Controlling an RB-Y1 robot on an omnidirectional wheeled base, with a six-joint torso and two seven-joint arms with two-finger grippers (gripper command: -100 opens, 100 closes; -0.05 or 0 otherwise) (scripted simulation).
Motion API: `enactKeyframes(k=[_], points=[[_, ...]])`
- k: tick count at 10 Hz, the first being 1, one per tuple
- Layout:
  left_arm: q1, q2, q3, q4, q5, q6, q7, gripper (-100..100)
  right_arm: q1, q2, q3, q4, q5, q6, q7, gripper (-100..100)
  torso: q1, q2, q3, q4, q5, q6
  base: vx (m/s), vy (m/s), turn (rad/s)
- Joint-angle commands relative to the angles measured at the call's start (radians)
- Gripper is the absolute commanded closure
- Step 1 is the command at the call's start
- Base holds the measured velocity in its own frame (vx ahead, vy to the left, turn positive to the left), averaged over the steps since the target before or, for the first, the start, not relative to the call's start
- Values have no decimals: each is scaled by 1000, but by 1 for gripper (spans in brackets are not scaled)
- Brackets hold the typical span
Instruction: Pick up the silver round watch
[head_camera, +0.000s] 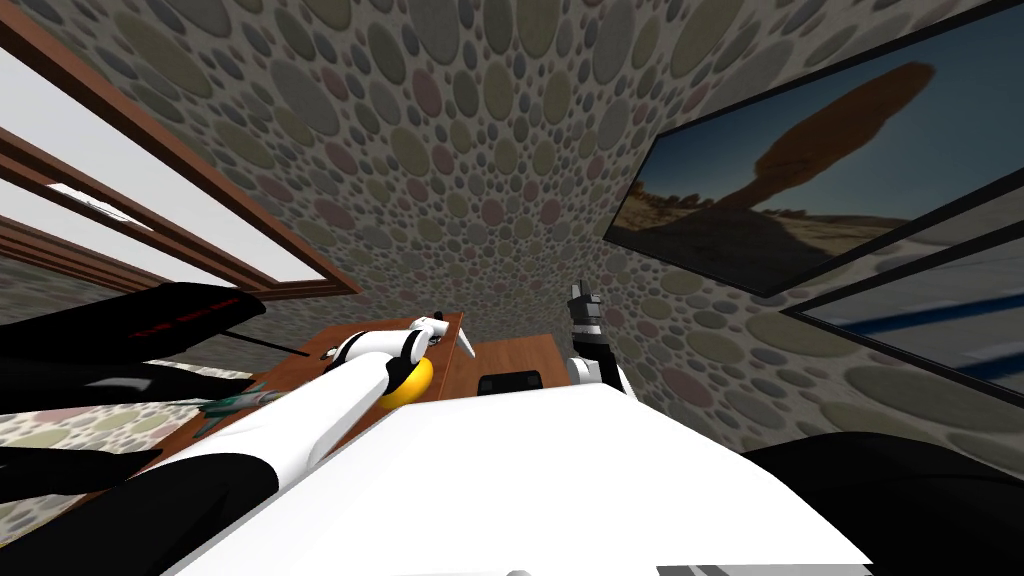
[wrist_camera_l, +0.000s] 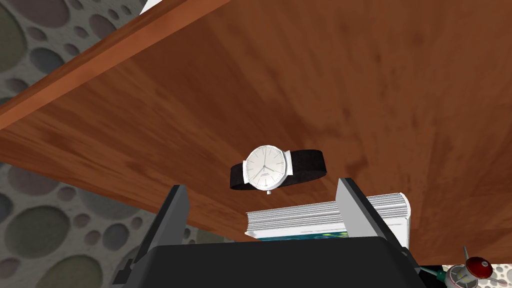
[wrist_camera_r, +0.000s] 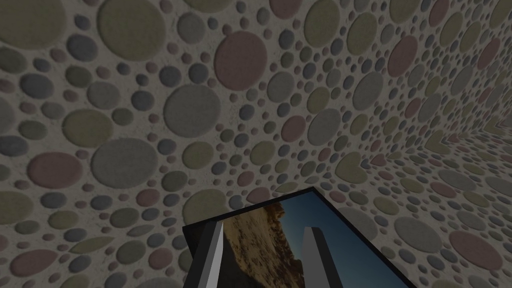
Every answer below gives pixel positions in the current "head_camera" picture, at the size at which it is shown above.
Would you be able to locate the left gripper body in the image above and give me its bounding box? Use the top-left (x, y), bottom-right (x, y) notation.
top-left (410, 312), bottom-right (451, 349)

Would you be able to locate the yellow round bowl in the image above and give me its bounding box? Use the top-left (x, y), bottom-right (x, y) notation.
top-left (377, 356), bottom-right (436, 412)

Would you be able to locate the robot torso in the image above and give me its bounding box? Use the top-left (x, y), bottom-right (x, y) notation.
top-left (163, 370), bottom-right (873, 576)

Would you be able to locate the black grand piano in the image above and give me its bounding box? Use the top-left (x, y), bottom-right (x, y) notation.
top-left (0, 281), bottom-right (313, 507)

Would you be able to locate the brown wooden desk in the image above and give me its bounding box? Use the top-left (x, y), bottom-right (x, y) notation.
top-left (75, 311), bottom-right (574, 513)

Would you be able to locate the brown framed window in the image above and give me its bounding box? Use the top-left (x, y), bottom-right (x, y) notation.
top-left (0, 6), bottom-right (364, 302)

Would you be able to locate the black framed blue grey picture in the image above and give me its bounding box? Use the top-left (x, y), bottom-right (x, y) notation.
top-left (779, 217), bottom-right (1024, 411)

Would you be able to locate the black framed landscape picture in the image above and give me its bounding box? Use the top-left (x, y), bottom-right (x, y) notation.
top-left (601, 0), bottom-right (1024, 300)

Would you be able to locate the green toy plane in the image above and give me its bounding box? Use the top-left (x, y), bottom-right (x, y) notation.
top-left (195, 381), bottom-right (287, 439)

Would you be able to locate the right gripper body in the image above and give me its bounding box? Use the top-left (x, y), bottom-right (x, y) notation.
top-left (566, 279), bottom-right (606, 329)

